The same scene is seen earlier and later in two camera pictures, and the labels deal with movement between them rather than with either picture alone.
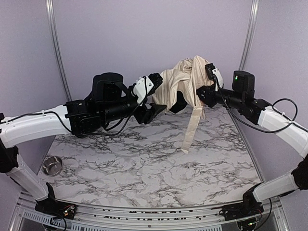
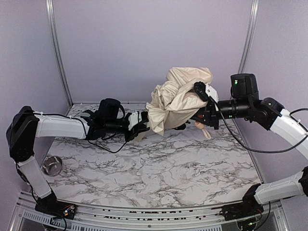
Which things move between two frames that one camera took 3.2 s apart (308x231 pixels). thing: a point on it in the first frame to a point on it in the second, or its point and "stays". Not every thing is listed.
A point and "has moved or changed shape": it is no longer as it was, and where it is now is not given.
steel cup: [52, 165] stays
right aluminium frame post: [250, 34] stays
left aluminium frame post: [50, 13] stays
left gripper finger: [143, 115] to [134, 132]
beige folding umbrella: [189, 74] has moved or changed shape
